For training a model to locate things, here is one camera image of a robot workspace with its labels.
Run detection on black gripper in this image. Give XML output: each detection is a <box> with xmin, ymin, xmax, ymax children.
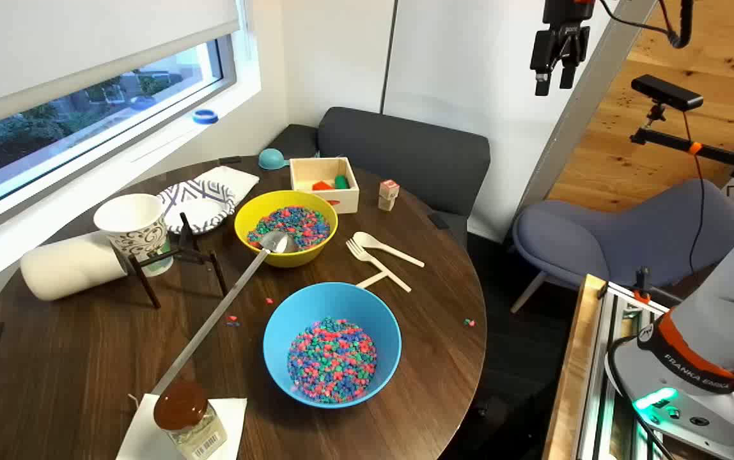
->
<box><xmin>526</xmin><ymin>0</ymin><xmax>598</xmax><ymax>99</ymax></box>

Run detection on dark grey sofa section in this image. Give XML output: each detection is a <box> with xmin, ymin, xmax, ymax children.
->
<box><xmin>266</xmin><ymin>104</ymin><xmax>494</xmax><ymax>242</ymax></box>

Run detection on blue grey lounge chair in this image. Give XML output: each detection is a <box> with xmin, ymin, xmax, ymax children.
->
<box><xmin>508</xmin><ymin>177</ymin><xmax>734</xmax><ymax>318</ymax></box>

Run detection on white plastic fork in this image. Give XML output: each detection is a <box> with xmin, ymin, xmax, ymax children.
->
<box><xmin>342</xmin><ymin>237</ymin><xmax>415</xmax><ymax>296</ymax></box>

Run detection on light wooden open box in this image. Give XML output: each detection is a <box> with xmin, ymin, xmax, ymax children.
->
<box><xmin>287</xmin><ymin>154</ymin><xmax>364</xmax><ymax>218</ymax></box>

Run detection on white plastic knife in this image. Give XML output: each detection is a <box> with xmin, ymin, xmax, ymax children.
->
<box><xmin>353</xmin><ymin>268</ymin><xmax>390</xmax><ymax>292</ymax></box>

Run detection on colourful beads in yellow bowl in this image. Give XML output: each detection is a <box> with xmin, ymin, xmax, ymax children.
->
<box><xmin>245</xmin><ymin>204</ymin><xmax>332</xmax><ymax>255</ymax></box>

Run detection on teal round object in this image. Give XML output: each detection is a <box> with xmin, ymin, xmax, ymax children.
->
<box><xmin>256</xmin><ymin>145</ymin><xmax>291</xmax><ymax>174</ymax></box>

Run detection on wooden board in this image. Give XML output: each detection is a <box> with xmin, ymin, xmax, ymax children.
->
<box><xmin>541</xmin><ymin>272</ymin><xmax>612</xmax><ymax>460</ymax></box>

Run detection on yellow bowl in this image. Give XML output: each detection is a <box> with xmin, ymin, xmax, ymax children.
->
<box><xmin>233</xmin><ymin>186</ymin><xmax>341</xmax><ymax>272</ymax></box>

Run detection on blue bowl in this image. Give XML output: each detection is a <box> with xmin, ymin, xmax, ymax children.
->
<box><xmin>260</xmin><ymin>279</ymin><xmax>403</xmax><ymax>412</ymax></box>

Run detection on blue tape roll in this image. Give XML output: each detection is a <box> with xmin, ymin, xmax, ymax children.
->
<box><xmin>190</xmin><ymin>108</ymin><xmax>222</xmax><ymax>128</ymax></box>

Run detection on colourful beads in blue bowl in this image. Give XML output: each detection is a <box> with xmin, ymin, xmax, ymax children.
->
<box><xmin>283</xmin><ymin>315</ymin><xmax>382</xmax><ymax>406</ymax></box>

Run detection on patterned white cloth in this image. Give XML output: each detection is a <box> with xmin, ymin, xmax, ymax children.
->
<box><xmin>153</xmin><ymin>163</ymin><xmax>263</xmax><ymax>237</ymax></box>

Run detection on patterned paper cup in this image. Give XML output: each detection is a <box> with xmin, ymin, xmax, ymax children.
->
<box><xmin>93</xmin><ymin>191</ymin><xmax>177</xmax><ymax>282</ymax></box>

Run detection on black metal stand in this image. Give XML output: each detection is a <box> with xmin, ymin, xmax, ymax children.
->
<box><xmin>108</xmin><ymin>210</ymin><xmax>231</xmax><ymax>311</ymax></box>

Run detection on white paper sheet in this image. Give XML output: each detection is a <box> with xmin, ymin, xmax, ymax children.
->
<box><xmin>113</xmin><ymin>394</ymin><xmax>250</xmax><ymax>460</ymax></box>

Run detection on jar with brown lid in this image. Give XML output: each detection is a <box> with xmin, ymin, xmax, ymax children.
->
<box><xmin>151</xmin><ymin>379</ymin><xmax>231</xmax><ymax>460</ymax></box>

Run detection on white roller blind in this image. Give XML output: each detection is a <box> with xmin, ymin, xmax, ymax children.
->
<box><xmin>0</xmin><ymin>0</ymin><xmax>243</xmax><ymax>137</ymax></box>

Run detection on white paper towel roll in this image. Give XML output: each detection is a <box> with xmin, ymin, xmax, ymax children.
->
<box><xmin>18</xmin><ymin>229</ymin><xmax>131</xmax><ymax>304</ymax></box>

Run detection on black stereo camera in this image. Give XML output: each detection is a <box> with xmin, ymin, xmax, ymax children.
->
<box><xmin>630</xmin><ymin>72</ymin><xmax>706</xmax><ymax>114</ymax></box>

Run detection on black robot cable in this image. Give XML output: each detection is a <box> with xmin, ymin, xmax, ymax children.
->
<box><xmin>598</xmin><ymin>0</ymin><xmax>699</xmax><ymax>51</ymax></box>

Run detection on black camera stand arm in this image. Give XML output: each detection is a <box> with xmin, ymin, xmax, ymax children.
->
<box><xmin>626</xmin><ymin>99</ymin><xmax>734</xmax><ymax>194</ymax></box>

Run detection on aluminium frame rail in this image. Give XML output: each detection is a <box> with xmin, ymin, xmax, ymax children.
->
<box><xmin>575</xmin><ymin>279</ymin><xmax>671</xmax><ymax>460</ymax></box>

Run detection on white window frame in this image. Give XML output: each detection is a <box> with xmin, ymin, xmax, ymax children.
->
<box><xmin>0</xmin><ymin>0</ymin><xmax>263</xmax><ymax>259</ymax></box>

